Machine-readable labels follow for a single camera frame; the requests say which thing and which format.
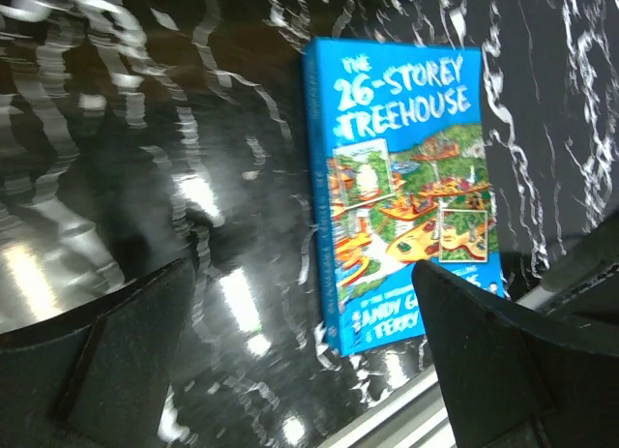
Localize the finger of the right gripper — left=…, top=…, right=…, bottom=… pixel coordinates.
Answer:
left=540, top=210, right=618, bottom=312

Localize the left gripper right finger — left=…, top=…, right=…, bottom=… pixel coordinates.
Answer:
left=412, top=261, right=618, bottom=447

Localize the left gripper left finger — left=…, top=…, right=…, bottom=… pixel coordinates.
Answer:
left=1, top=258, right=193, bottom=447

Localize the light blue treehouse book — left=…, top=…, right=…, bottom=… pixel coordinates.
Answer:
left=303, top=38, right=504, bottom=356

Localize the black marble pattern mat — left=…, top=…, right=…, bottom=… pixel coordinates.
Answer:
left=1, top=0, right=618, bottom=447

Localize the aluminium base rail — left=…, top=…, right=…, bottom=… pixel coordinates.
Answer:
left=313, top=283, right=552, bottom=448

